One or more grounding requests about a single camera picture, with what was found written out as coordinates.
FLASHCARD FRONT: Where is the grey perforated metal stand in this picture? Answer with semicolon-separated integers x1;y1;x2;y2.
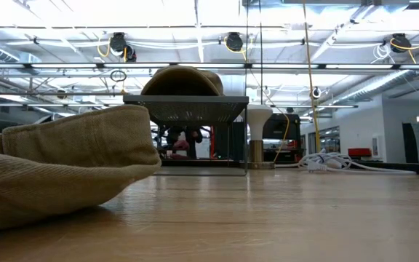
122;95;250;177

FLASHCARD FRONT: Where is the black ceiling cable reel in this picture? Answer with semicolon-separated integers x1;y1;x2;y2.
225;31;244;53
108;32;127;53
390;33;412;54

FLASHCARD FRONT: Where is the pink red cloth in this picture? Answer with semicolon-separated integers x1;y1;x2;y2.
158;140;192;160

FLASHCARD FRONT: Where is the red post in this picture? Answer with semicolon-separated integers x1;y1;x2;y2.
209;126;217;160

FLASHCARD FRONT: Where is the person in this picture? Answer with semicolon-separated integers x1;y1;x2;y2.
164;125;204;160

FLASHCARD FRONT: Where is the yellow hanging cord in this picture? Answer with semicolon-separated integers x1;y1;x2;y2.
301;0;322;154

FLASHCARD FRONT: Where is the red box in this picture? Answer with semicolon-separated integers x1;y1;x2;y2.
347;147;372;158

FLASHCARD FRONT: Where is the thin black hanging cable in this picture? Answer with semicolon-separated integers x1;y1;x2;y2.
244;0;250;98

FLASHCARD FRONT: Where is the white lamp brass base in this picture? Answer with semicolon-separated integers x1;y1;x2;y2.
246;103;276;170

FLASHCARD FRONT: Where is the black box machine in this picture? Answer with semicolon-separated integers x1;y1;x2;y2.
262;113;302;163

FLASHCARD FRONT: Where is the black hanging cable ring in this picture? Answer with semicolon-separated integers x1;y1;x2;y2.
109;69;128;83

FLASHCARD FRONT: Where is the white lamp cable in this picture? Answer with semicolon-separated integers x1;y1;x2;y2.
276;151;418;176

